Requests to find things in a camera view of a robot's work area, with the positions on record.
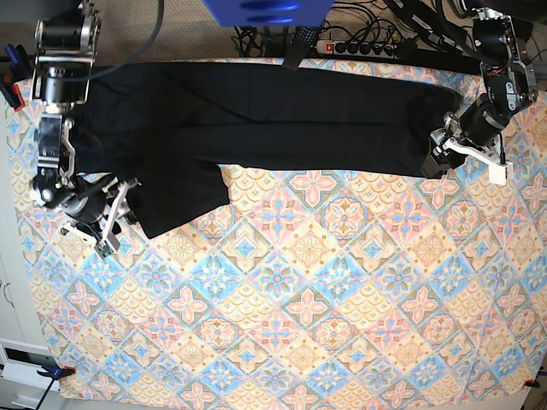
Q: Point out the white power strip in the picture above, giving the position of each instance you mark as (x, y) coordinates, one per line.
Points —
(355, 49)

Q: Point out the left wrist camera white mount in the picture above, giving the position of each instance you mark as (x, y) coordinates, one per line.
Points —
(498, 173)

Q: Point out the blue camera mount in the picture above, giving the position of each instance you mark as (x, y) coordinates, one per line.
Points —
(269, 12)

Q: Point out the blue clamp lower left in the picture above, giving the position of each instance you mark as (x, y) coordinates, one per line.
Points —
(55, 372)

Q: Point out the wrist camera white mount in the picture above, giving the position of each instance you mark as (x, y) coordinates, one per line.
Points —
(104, 244)
(498, 173)

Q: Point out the patterned tablecloth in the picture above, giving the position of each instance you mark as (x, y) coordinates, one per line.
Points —
(309, 290)

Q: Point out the white cabinet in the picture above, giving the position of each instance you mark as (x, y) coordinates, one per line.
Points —
(23, 348)

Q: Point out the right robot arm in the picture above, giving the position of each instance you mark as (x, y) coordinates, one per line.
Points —
(65, 55)

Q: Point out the blue clamp upper left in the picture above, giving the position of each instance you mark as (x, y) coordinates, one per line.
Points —
(19, 69)

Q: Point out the black T-shirt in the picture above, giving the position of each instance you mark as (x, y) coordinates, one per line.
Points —
(172, 126)

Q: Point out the orange clamp lower right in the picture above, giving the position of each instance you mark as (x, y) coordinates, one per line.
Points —
(532, 383)

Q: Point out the blue clamp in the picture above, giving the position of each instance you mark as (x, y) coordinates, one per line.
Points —
(19, 69)
(55, 372)

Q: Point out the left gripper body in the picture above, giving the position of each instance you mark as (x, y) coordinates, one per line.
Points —
(478, 126)

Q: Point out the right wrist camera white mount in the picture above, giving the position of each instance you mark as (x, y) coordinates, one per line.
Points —
(104, 244)

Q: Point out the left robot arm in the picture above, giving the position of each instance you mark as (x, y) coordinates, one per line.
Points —
(510, 87)

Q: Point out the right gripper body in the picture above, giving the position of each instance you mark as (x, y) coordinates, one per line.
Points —
(96, 206)

